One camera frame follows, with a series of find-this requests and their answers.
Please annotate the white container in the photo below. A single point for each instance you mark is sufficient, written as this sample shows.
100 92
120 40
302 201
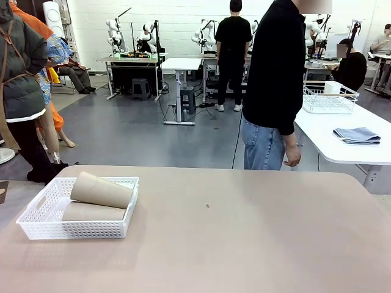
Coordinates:
332 88

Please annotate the seated person dark trousers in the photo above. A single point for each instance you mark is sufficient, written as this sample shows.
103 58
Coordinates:
76 76

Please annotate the white perforated plastic basket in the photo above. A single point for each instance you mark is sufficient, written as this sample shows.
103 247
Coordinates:
91 233

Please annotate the white round fan base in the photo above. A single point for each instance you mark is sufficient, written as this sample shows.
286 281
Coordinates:
6 155

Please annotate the person in grey puffer jacket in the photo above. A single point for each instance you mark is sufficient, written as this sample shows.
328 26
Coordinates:
21 76

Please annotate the seated person in black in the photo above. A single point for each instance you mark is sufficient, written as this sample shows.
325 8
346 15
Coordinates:
351 70

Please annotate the white side table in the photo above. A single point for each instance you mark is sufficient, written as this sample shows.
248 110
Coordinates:
320 143

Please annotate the white height adjustable desk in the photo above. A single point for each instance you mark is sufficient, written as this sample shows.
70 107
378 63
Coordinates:
181 63

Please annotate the standing person black t-shirt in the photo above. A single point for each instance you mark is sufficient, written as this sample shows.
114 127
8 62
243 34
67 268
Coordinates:
233 45

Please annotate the folded grey blue cloth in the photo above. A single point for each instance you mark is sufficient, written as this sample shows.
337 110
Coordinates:
355 135

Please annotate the person's right hand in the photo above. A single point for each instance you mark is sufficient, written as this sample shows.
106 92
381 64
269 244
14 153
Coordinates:
293 155

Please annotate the white frame robot desk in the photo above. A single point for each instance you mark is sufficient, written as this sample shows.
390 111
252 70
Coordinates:
210 70

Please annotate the black pole stand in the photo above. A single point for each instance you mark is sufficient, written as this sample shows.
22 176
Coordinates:
158 55

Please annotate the cluttered grey desk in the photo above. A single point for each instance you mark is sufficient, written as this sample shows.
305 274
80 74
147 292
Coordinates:
320 65

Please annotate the black power strip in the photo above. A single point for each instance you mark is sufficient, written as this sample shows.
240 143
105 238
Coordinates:
207 105

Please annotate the grey plastic stool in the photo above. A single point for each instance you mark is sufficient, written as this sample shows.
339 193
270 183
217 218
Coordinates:
187 100
141 88

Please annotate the person in black sweater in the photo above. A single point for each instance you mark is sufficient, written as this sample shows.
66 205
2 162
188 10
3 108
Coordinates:
275 76

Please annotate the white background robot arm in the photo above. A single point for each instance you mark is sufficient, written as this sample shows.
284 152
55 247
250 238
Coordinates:
113 36
255 30
317 30
203 36
146 35

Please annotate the mannequin in orange blue clothes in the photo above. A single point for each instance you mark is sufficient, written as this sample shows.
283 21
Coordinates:
56 52

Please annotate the seated person in grey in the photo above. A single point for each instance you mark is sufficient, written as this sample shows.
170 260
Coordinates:
382 45

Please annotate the metal frame chair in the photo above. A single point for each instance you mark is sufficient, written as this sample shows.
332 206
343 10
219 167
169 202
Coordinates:
62 87

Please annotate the wooden top robot desk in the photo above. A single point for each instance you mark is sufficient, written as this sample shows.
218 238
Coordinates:
131 59

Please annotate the metal ladder rack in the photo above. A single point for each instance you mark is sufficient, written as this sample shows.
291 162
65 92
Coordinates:
71 27

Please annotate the person's right forearm black sleeve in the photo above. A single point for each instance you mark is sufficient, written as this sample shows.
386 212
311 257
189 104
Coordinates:
290 122

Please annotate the white desk with feet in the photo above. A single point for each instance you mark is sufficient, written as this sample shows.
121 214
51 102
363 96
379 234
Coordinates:
377 76

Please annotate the white tower fan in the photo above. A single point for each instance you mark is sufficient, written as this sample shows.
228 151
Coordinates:
54 15

